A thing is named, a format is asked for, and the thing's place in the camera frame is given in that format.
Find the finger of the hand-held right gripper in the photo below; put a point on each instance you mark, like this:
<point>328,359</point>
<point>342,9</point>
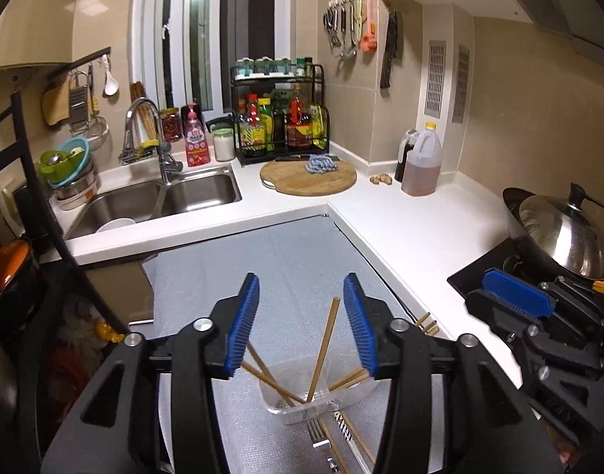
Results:
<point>558,380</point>
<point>516,298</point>

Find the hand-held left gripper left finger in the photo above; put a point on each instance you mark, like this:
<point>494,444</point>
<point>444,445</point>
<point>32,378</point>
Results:
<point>242,326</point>

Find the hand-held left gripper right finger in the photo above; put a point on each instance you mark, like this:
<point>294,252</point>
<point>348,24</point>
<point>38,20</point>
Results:
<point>361,326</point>

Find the clear plastic container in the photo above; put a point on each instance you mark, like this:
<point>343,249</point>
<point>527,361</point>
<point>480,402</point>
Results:
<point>302,413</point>

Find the black glass gas stove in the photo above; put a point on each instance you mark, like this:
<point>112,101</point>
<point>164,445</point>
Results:
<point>472,276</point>

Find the black wok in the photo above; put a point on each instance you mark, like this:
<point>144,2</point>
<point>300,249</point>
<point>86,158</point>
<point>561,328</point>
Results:
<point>514,222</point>

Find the steel wok lid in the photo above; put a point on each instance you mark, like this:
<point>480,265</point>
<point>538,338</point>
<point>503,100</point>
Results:
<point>563,237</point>

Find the grey textured mat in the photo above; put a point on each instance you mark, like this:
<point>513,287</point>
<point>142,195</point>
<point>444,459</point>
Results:
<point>292,256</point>

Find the steel double sink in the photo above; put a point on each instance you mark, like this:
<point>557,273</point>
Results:
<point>193,192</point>

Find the ginger root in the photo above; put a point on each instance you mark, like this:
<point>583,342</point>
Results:
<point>381,179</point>

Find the round wooden cutting board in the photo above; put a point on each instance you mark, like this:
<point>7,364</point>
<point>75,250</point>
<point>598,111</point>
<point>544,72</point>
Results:
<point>306,182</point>

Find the clear cooking oil jug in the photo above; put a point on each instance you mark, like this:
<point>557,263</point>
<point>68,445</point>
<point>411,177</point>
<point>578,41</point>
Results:
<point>423,168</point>

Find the white plate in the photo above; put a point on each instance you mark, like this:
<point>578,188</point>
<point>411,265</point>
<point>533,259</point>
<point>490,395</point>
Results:
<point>115,225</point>

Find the blue knitted cloth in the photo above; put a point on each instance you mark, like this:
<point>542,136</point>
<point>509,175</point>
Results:
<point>321,164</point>

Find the dark sauce bottle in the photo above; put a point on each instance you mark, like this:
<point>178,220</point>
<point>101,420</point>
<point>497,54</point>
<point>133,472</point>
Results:
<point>404,155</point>

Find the red plastic bag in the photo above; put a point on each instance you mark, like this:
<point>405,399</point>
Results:
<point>69,370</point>

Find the white jar green lid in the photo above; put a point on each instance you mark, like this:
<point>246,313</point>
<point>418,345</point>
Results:
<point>224,145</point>

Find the pink dish soap bottle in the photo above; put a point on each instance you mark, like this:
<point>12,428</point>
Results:
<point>195,143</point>

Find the red cap sauce bottle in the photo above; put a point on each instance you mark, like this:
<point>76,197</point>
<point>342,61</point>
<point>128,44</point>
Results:
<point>255,128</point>

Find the black shelf rack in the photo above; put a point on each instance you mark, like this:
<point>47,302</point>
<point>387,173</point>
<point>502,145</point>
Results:
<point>60,247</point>

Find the green sauce bottle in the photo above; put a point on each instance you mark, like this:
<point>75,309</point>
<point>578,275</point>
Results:
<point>266,123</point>

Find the yellow seasoning packet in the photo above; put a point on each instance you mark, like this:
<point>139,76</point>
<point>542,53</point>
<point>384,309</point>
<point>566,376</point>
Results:
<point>320,126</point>

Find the yellow green sponge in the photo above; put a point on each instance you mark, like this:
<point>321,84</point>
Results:
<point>149,144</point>

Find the dark glass bottle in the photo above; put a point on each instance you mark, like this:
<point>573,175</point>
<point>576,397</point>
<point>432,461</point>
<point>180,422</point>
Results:
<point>279,121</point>

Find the red chili jar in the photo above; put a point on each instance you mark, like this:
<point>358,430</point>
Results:
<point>171,126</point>

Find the large red label bottle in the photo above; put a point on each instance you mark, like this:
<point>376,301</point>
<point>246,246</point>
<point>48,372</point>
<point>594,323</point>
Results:
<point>298,121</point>

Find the grey vent grille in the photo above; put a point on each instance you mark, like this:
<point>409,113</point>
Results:
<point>461,84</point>
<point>435,76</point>

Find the teal plastic basin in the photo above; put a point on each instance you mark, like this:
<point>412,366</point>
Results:
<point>82,163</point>

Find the upright wooden chopstick bundle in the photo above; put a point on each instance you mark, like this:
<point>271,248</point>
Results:
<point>144,118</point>

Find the black pot orange lid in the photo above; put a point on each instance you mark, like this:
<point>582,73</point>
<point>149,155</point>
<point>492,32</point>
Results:
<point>10,296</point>

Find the steel kitchen faucet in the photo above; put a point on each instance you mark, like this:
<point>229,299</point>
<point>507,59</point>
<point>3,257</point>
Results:
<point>144,106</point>

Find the green colander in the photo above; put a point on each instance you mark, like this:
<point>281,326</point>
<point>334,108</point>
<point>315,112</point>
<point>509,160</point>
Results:
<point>55,165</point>

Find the row of spice jars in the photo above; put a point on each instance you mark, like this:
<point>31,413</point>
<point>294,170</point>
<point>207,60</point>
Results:
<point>268,65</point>

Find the dark cleaver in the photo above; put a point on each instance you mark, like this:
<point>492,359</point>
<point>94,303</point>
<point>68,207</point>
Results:
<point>388,54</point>

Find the white plastic spoon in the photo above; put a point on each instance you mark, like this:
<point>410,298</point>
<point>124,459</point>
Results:
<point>110,84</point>

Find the metal grater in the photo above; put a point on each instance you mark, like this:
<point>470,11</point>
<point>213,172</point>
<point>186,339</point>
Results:
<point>78,103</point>

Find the small hanging wooden board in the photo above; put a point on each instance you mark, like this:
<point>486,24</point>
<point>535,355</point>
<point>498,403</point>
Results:
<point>55,106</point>

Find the hanging metal tool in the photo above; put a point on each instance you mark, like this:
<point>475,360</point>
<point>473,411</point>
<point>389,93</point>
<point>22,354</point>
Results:
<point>346,34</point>

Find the white framed window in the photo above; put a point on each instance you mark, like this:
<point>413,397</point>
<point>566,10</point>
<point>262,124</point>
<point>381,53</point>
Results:
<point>218,34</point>

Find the grey range hood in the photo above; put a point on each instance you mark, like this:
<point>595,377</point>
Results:
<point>553,5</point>

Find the kitchen scissors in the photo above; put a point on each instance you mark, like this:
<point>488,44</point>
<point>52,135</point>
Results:
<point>330,24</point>

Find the pale hanging brush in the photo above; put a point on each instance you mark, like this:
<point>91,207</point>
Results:
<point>357,17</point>

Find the black wall rail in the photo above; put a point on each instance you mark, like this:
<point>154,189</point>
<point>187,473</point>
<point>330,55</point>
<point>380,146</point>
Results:
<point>79,61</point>

